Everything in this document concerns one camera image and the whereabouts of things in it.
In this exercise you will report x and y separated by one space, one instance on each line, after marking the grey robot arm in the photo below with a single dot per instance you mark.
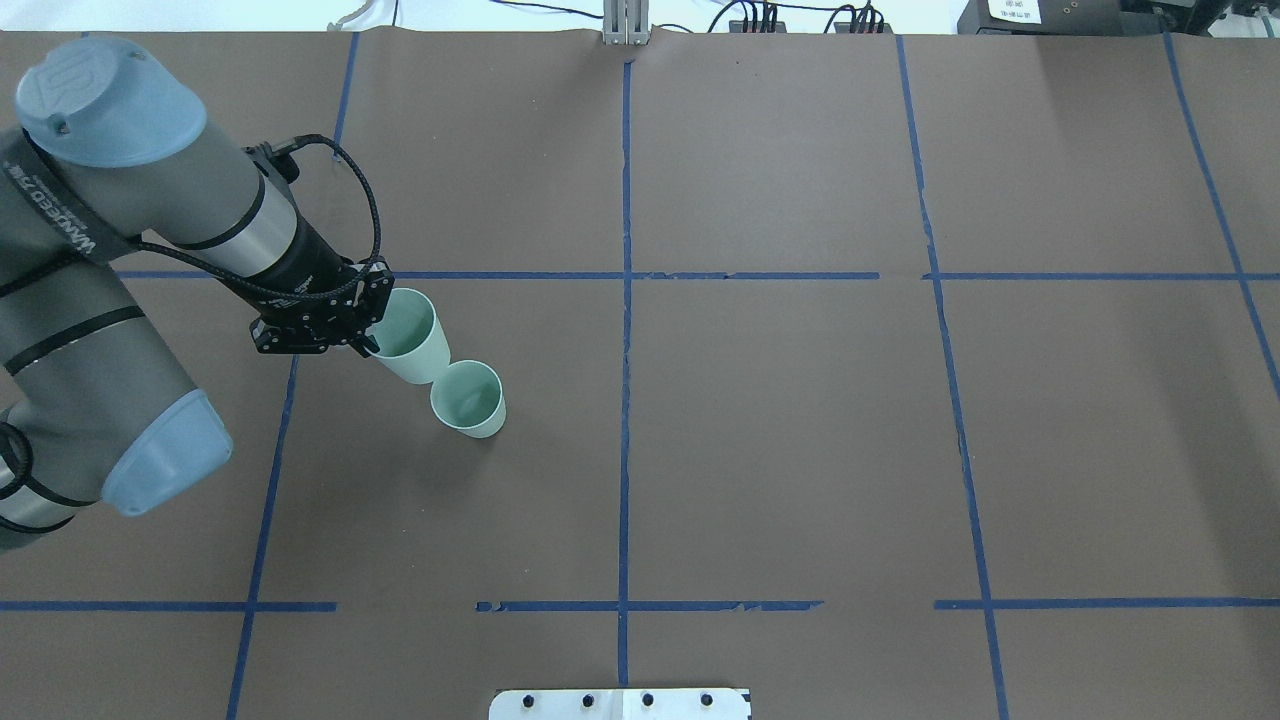
112 155

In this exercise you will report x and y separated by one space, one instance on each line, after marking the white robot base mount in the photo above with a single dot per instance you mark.
622 703

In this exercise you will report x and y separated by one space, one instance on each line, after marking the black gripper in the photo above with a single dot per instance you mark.
312 268

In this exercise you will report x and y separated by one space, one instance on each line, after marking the mint green cup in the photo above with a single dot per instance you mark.
469 397
410 338

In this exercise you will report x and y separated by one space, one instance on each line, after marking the black device with label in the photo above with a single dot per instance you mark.
1059 18

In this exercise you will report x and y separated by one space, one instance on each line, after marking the aluminium profile post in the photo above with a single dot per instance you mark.
626 22

